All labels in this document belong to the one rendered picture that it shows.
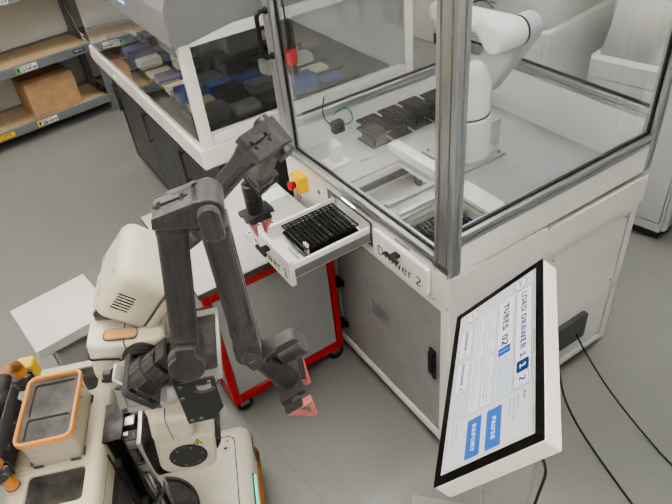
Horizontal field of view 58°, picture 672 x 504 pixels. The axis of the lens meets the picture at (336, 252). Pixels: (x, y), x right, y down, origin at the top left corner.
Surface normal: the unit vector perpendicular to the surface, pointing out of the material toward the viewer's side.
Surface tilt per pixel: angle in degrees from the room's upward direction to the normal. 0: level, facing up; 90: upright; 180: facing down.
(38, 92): 88
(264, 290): 90
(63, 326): 0
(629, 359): 0
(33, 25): 90
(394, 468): 0
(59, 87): 89
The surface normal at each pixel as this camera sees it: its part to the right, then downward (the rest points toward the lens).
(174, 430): 0.19, 0.61
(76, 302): -0.09, -0.77
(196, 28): 0.55, 0.49
